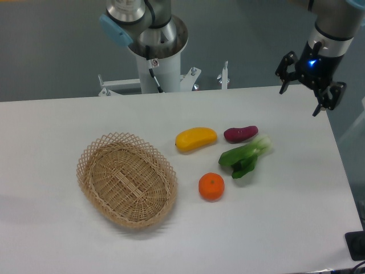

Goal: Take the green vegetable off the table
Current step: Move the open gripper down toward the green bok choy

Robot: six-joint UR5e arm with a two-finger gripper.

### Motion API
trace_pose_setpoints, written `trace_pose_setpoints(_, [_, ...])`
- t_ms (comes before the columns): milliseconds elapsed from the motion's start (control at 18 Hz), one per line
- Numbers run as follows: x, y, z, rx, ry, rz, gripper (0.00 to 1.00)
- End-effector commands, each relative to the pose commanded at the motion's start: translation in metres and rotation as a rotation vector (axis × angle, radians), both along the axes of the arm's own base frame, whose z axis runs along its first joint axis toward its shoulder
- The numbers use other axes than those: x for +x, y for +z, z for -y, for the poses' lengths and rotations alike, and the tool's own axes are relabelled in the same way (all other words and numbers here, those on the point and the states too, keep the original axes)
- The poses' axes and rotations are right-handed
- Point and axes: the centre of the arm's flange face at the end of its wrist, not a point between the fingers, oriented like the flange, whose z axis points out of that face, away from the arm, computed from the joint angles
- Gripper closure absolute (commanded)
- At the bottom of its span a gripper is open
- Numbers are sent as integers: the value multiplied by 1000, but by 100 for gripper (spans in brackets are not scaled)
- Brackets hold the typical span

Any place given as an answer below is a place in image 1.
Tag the orange mandarin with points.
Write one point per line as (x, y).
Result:
(211, 187)

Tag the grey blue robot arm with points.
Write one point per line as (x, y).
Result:
(335, 27)

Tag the black device at table edge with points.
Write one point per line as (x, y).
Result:
(355, 244)

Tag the purple sweet potato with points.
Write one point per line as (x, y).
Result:
(238, 135)

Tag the yellow mango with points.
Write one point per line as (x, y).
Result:
(194, 139)

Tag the green bok choy vegetable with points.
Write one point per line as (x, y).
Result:
(243, 159)

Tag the woven wicker basket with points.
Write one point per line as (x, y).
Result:
(127, 180)

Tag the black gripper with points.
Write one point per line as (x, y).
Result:
(316, 73)

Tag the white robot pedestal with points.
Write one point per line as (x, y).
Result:
(158, 58)

